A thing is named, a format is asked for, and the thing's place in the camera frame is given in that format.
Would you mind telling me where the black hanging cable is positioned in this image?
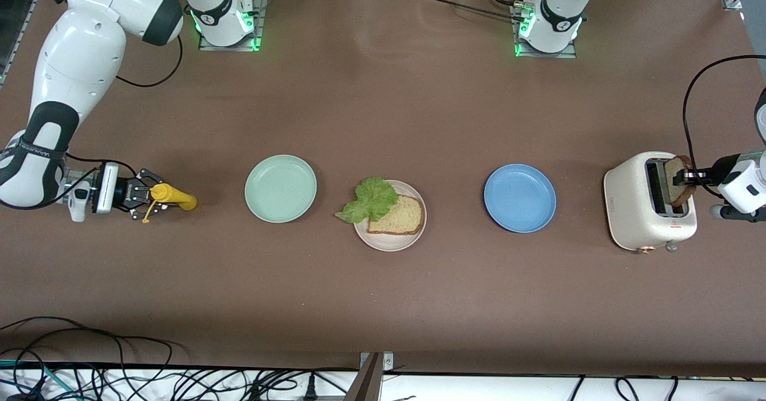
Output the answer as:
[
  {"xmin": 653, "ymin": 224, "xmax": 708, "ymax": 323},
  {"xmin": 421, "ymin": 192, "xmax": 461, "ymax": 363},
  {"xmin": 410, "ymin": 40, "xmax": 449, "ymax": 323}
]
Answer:
[{"xmin": 569, "ymin": 376, "xmax": 680, "ymax": 401}]

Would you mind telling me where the teal cable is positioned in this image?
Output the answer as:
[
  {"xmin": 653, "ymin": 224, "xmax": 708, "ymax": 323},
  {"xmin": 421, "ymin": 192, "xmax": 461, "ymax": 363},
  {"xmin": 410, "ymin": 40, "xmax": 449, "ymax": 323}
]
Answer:
[{"xmin": 0, "ymin": 359, "xmax": 68, "ymax": 401}]

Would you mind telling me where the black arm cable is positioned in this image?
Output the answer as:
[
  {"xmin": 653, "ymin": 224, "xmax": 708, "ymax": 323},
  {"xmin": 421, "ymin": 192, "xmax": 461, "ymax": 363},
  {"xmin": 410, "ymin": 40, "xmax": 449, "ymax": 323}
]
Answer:
[
  {"xmin": 682, "ymin": 54, "xmax": 766, "ymax": 199},
  {"xmin": 0, "ymin": 30, "xmax": 184, "ymax": 211}
]

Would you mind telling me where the light crust bread slice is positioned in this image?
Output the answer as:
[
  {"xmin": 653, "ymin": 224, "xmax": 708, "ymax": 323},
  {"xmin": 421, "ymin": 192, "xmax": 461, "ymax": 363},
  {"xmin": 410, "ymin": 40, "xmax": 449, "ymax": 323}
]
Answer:
[{"xmin": 367, "ymin": 195, "xmax": 424, "ymax": 236}]

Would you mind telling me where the metal table bracket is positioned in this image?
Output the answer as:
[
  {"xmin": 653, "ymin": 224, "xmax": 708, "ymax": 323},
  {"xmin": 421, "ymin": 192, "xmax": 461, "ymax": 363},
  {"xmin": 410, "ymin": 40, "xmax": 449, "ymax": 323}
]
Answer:
[{"xmin": 344, "ymin": 352, "xmax": 396, "ymax": 401}]

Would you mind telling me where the aluminium frame profile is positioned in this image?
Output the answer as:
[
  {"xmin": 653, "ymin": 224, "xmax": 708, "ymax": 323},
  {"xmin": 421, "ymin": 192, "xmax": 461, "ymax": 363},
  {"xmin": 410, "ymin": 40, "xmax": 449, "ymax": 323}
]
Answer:
[{"xmin": 0, "ymin": 0, "xmax": 51, "ymax": 87}]

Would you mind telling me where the dark crust bread slice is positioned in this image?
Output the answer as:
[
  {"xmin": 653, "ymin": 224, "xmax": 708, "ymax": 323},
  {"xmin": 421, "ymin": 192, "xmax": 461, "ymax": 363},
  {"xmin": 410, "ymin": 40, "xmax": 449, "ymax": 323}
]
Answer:
[{"xmin": 664, "ymin": 155, "xmax": 698, "ymax": 208}]

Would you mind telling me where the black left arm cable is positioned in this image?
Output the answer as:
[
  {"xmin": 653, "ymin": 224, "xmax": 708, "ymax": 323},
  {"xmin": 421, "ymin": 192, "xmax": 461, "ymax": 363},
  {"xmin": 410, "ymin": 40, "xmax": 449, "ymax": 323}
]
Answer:
[{"xmin": 682, "ymin": 54, "xmax": 766, "ymax": 199}]

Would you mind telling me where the yellow mustard squeeze bottle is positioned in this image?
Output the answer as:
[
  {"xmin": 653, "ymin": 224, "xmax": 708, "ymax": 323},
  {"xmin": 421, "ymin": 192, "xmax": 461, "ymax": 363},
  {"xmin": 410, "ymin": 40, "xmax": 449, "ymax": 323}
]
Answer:
[{"xmin": 141, "ymin": 184, "xmax": 198, "ymax": 224}]

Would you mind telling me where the blue plate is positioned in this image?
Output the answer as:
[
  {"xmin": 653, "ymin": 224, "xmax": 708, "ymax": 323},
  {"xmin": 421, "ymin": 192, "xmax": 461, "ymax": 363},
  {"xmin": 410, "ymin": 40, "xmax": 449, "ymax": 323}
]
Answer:
[{"xmin": 484, "ymin": 163, "xmax": 557, "ymax": 233}]

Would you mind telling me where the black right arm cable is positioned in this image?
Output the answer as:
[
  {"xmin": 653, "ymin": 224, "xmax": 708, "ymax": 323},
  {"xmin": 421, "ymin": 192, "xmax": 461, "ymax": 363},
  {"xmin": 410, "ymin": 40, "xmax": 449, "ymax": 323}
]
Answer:
[{"xmin": 0, "ymin": 30, "xmax": 184, "ymax": 211}]

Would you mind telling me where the green plate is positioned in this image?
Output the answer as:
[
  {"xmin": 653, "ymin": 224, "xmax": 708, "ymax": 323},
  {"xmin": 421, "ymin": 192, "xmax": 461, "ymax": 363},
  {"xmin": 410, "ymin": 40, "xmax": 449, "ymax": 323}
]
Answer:
[{"xmin": 244, "ymin": 154, "xmax": 318, "ymax": 224}]

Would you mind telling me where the black looped floor cable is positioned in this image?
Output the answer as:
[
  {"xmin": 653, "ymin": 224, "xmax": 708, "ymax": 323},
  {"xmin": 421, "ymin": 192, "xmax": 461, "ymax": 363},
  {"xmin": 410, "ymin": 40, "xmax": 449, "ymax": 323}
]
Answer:
[{"xmin": 0, "ymin": 316, "xmax": 192, "ymax": 401}]

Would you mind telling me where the beige plate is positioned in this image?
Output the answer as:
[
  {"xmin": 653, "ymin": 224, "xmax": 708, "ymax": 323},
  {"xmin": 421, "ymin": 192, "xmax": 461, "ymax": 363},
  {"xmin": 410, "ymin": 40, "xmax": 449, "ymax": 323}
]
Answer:
[{"xmin": 353, "ymin": 180, "xmax": 428, "ymax": 253}]

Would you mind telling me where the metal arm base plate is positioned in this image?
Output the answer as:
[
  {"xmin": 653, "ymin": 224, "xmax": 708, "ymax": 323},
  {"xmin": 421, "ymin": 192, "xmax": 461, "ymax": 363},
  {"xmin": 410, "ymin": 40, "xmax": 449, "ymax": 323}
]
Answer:
[
  {"xmin": 512, "ymin": 3, "xmax": 578, "ymax": 59},
  {"xmin": 199, "ymin": 0, "xmax": 267, "ymax": 51}
]

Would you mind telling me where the green lettuce leaf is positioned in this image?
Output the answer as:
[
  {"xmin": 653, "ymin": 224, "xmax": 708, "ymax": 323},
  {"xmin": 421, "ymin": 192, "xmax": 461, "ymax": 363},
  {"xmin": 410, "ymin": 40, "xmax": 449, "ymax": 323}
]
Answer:
[{"xmin": 335, "ymin": 177, "xmax": 400, "ymax": 224}]

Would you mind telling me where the black base power cable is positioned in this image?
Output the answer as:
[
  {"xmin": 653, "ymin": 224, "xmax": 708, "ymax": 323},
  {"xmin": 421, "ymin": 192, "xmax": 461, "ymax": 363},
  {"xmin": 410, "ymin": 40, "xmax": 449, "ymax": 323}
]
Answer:
[{"xmin": 419, "ymin": 0, "xmax": 526, "ymax": 20}]

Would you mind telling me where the white two-slot toaster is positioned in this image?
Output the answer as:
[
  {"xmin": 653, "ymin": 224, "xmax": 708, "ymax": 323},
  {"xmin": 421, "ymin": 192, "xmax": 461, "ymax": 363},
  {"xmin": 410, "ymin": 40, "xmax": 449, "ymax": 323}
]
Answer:
[{"xmin": 603, "ymin": 151, "xmax": 698, "ymax": 253}]

